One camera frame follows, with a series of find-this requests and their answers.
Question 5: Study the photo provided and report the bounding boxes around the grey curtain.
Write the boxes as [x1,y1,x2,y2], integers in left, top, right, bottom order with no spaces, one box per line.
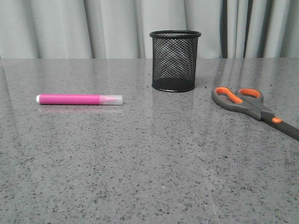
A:
[0,0,299,59]

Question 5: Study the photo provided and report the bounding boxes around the grey orange scissors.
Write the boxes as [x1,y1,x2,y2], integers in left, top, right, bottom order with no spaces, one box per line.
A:
[211,87,299,140]

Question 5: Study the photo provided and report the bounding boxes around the black mesh pen holder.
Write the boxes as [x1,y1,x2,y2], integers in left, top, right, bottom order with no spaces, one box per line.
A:
[149,30,201,92]

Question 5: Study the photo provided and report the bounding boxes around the pink marker pen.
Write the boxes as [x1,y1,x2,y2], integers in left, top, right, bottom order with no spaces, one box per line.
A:
[36,94,123,105]

